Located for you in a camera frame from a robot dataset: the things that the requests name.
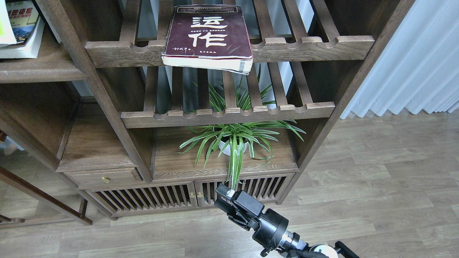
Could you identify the maroon book white characters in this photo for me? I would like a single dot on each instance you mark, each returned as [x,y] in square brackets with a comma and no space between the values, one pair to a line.
[210,37]

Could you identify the yellow cover book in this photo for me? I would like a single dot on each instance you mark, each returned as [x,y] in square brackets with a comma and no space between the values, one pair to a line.
[6,32]

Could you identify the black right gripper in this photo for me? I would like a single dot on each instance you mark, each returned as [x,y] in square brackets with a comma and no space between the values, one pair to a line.
[246,211]

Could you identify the dark wooden bookshelf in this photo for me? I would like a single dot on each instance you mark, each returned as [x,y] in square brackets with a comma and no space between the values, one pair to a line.
[97,101]

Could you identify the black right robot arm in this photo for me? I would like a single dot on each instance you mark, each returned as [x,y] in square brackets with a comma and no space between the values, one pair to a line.
[293,247]

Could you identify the white plant pot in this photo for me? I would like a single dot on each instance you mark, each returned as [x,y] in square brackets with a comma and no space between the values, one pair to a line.
[225,147]

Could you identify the green spider plant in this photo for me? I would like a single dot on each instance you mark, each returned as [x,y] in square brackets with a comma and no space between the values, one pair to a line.
[259,136]

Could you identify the white pleated curtain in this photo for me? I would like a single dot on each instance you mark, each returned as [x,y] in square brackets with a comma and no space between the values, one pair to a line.
[419,68]

